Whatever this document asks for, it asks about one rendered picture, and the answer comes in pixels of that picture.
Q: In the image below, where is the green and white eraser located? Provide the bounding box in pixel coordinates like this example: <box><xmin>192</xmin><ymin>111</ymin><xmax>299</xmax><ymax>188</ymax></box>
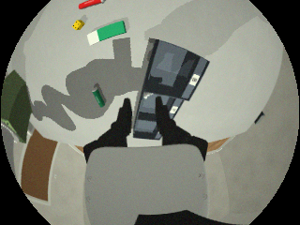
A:
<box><xmin>87</xmin><ymin>21</ymin><xmax>127</xmax><ymax>46</ymax></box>

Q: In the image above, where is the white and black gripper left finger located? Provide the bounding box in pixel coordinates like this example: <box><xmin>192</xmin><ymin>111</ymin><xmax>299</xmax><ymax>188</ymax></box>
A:
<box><xmin>83</xmin><ymin>97</ymin><xmax>132</xmax><ymax>163</ymax></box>

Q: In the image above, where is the yellow die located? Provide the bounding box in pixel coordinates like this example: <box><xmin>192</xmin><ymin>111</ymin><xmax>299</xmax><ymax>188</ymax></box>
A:
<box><xmin>72</xmin><ymin>20</ymin><xmax>85</xmax><ymax>30</ymax></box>

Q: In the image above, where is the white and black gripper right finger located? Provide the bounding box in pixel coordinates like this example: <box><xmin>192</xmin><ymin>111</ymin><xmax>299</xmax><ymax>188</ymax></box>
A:
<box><xmin>155</xmin><ymin>97</ymin><xmax>208</xmax><ymax>161</ymax></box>

